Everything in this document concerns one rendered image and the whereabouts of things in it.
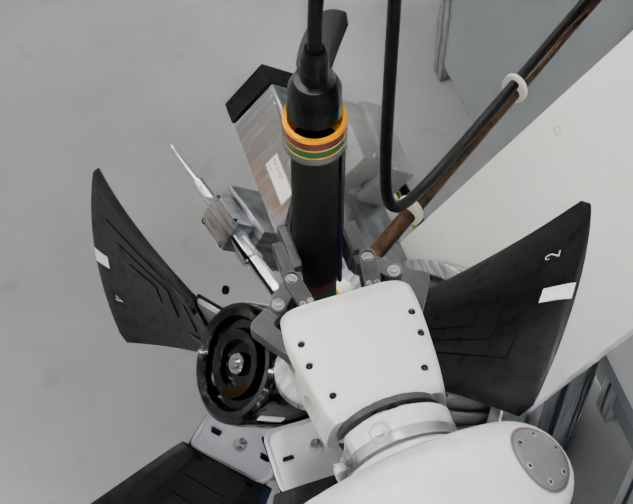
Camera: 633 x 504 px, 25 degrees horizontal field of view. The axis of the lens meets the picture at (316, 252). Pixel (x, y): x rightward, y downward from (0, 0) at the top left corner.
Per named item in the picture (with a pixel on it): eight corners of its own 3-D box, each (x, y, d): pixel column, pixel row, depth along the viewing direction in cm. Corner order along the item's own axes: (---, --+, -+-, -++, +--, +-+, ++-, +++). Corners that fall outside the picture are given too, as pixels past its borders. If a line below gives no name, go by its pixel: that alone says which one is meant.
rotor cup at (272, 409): (262, 353, 155) (165, 341, 147) (347, 275, 148) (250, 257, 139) (305, 472, 148) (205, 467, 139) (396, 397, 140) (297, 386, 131)
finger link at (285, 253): (273, 329, 106) (246, 256, 110) (315, 317, 107) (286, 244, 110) (272, 307, 104) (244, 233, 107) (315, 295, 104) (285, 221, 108)
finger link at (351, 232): (361, 303, 108) (332, 231, 111) (402, 291, 108) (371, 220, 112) (363, 281, 105) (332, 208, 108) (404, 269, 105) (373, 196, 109)
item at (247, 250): (310, 342, 154) (174, 154, 177) (320, 326, 153) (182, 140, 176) (294, 340, 153) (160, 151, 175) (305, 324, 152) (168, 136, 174)
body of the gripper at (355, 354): (324, 481, 102) (275, 348, 108) (459, 439, 104) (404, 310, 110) (324, 436, 96) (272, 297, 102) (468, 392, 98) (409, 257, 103)
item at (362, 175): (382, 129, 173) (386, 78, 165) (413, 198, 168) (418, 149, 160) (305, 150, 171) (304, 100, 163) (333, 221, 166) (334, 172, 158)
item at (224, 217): (216, 222, 169) (233, 195, 167) (239, 254, 165) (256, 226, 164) (199, 219, 167) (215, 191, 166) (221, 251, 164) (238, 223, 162)
